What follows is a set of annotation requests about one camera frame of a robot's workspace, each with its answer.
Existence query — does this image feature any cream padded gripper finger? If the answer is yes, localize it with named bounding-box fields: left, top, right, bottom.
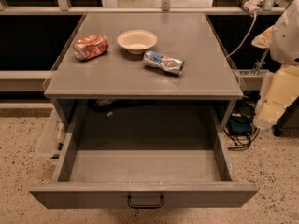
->
left=253, top=65, right=299, bottom=129

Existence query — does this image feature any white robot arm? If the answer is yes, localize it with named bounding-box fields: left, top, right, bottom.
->
left=252, top=0, right=299, bottom=129

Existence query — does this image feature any grey metal drawer cabinet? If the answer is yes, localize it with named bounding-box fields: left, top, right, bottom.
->
left=43, top=12, right=245, bottom=133

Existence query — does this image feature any open grey top drawer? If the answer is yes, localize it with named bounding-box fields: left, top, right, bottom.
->
left=30, top=102, right=257, bottom=209

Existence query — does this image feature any crushed orange soda can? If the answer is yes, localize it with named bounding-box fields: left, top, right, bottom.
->
left=73, top=35, right=108, bottom=61

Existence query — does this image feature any blue box on floor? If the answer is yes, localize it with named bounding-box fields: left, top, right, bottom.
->
left=227, top=117, right=253, bottom=136

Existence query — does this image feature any white power strip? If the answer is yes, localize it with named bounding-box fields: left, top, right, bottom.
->
left=235, top=0, right=263, bottom=16

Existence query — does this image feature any white paper bowl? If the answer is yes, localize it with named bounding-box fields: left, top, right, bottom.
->
left=117, top=30, right=158, bottom=55

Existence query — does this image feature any black cable bundle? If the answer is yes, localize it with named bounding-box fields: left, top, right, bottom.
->
left=223, top=99, right=262, bottom=151

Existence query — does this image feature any white power cable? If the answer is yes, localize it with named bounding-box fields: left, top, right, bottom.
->
left=225, top=11, right=259, bottom=60

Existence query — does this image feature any black drawer handle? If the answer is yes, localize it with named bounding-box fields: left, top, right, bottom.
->
left=127, top=195, right=164, bottom=209

